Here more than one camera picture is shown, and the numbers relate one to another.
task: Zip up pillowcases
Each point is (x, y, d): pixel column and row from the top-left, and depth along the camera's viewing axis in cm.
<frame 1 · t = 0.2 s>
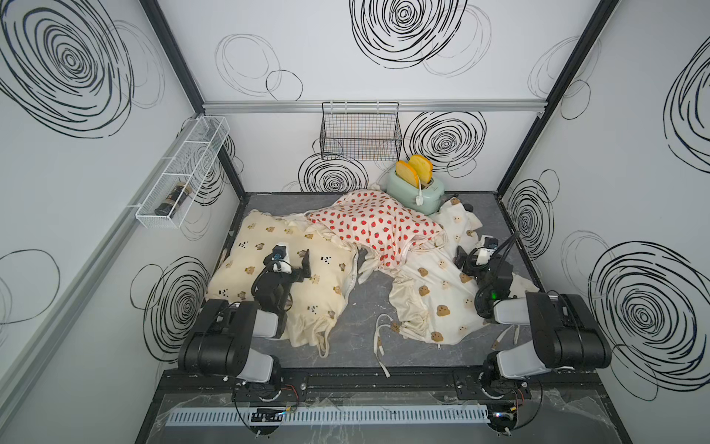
left hand: (292, 250, 87), fingers open
right hand: (475, 248, 90), fingers open
cream bear pillow left: (317, 301, 82), point 9 cm above the table
strawberry print pillow: (380, 225, 91), point 17 cm above the table
cream bear pillowcase right: (437, 300, 84), point 7 cm above the table
mint green toaster: (427, 200, 102), point 14 cm above the table
front yellow toast slice: (406, 173, 102), point 21 cm above the table
rear yellow toast slice: (422, 166, 102), point 22 cm above the table

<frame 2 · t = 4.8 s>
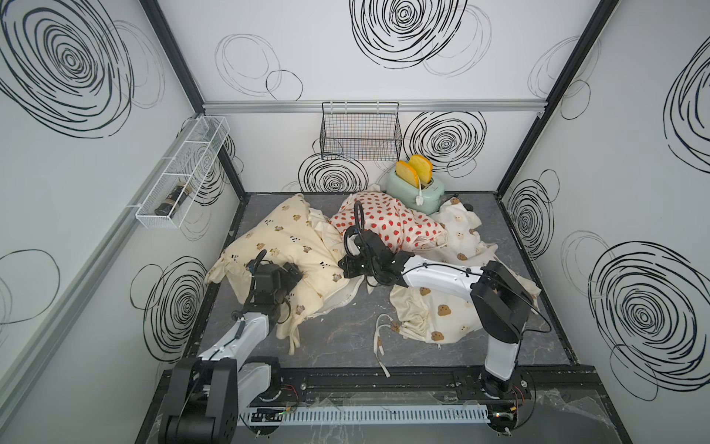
left hand: (289, 272, 89), fingers open
right hand: (337, 264, 85), fingers closed
cream bear pillow left: (291, 232, 96), point 11 cm above the table
the other named things where they were.

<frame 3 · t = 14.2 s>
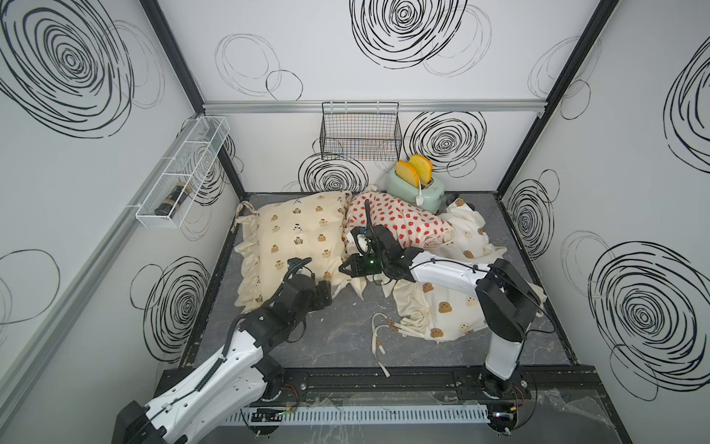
left hand: (320, 286, 79), fingers open
right hand: (338, 270, 82), fingers closed
cream bear pillow left: (306, 231, 93), point 14 cm above the table
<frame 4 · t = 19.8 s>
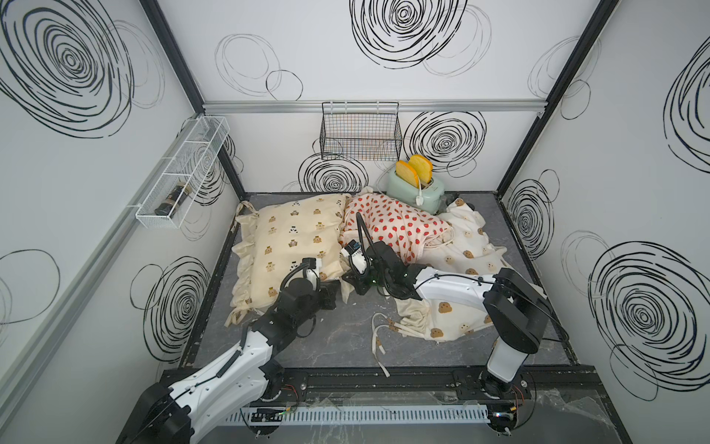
left hand: (339, 283, 80), fingers closed
right hand: (344, 275, 84), fingers closed
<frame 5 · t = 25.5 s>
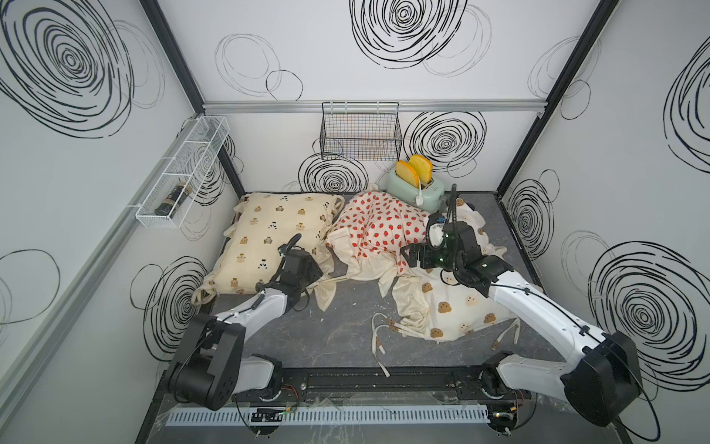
left hand: (311, 267, 91), fingers open
right hand: (414, 249, 80), fingers open
cream bear pillow left: (263, 225, 98), point 11 cm above the table
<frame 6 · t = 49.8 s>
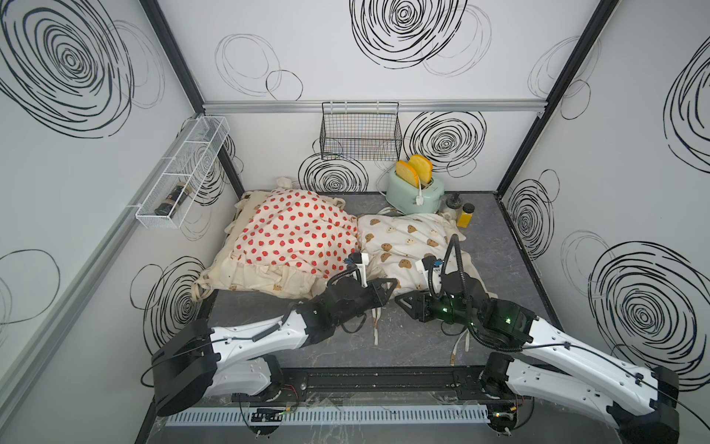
left hand: (399, 284, 71), fingers closed
right hand: (399, 302, 68), fingers open
strawberry print pillow: (300, 229, 88), point 18 cm above the table
cream bear pillowcase right: (394, 241, 90), point 15 cm above the table
yellow bottle black cap: (466, 216, 106), point 7 cm above the table
the other named things where they were.

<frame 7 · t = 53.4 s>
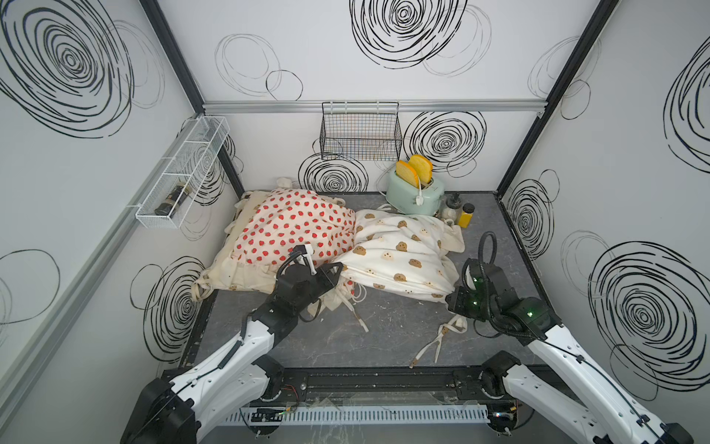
left hand: (342, 264, 77), fingers closed
right hand: (447, 299, 75), fingers closed
